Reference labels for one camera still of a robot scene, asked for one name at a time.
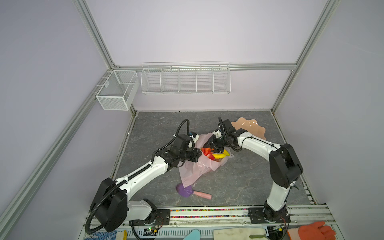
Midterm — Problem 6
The red yellow peach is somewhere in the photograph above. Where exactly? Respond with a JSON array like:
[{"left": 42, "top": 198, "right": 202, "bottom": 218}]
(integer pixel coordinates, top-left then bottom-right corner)
[{"left": 201, "top": 148, "right": 216, "bottom": 161}]

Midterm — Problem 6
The yellow green banana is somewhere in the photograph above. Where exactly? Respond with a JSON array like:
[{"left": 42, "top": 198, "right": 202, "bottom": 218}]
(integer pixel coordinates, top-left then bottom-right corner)
[{"left": 212, "top": 150, "right": 231, "bottom": 161}]

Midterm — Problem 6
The pink plastic bag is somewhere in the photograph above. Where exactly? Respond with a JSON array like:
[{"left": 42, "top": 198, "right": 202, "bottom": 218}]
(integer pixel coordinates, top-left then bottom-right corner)
[{"left": 179, "top": 133, "right": 233, "bottom": 187}]

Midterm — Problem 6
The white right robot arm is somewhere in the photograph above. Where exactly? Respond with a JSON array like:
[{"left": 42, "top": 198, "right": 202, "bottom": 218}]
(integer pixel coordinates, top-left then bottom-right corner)
[{"left": 207, "top": 118, "right": 304, "bottom": 223}]

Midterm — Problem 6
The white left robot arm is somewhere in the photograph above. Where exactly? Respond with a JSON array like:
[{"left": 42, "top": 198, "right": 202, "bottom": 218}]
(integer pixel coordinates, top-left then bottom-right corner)
[{"left": 85, "top": 119, "right": 203, "bottom": 235}]

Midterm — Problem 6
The purple pink spatula brush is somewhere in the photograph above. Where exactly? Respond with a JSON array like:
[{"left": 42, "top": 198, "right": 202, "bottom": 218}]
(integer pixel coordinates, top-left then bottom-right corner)
[{"left": 176, "top": 183, "right": 212, "bottom": 200}]

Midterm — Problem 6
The beige scalloped fruit bowl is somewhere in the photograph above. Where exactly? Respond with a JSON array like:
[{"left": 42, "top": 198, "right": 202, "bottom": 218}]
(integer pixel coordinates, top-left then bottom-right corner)
[{"left": 231, "top": 117, "right": 266, "bottom": 140}]

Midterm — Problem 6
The beige cloth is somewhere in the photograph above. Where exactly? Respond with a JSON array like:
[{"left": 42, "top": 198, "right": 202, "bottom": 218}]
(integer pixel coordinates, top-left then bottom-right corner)
[{"left": 213, "top": 228, "right": 268, "bottom": 240}]

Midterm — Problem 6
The blue white knit glove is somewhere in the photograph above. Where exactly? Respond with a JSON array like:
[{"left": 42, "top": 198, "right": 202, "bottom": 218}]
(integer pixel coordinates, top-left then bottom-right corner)
[{"left": 84, "top": 231, "right": 118, "bottom": 240}]

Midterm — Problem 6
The orange rubber glove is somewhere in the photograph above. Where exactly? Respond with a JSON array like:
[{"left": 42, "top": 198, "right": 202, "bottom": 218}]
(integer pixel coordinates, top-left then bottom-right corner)
[{"left": 288, "top": 221, "right": 336, "bottom": 240}]

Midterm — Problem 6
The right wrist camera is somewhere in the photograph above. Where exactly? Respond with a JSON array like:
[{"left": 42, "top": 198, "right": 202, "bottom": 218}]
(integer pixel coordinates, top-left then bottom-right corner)
[{"left": 212, "top": 130, "right": 223, "bottom": 139}]

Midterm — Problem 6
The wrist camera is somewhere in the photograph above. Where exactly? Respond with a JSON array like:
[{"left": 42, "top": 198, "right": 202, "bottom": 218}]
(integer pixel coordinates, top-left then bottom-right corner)
[
  {"left": 189, "top": 132, "right": 199, "bottom": 148},
  {"left": 212, "top": 130, "right": 223, "bottom": 139}
]

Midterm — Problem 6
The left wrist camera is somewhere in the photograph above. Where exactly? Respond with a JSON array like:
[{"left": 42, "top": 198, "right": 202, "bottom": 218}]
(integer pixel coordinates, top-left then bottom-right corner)
[{"left": 189, "top": 132, "right": 199, "bottom": 148}]

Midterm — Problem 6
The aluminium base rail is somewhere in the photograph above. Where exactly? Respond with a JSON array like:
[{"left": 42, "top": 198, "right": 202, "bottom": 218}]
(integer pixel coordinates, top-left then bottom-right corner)
[{"left": 134, "top": 205, "right": 335, "bottom": 228}]

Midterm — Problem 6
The long white wire shelf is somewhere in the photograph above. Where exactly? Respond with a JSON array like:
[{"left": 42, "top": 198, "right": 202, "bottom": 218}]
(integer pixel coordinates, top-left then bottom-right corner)
[{"left": 141, "top": 62, "right": 232, "bottom": 95}]

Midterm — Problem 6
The teal tool handle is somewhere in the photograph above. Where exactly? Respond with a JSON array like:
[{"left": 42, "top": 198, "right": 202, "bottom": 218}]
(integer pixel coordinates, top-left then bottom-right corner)
[{"left": 183, "top": 230, "right": 201, "bottom": 240}]

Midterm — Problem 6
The small white wire basket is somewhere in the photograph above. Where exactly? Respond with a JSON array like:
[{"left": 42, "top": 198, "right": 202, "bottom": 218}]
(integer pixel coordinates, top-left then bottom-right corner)
[{"left": 96, "top": 70, "right": 140, "bottom": 111}]

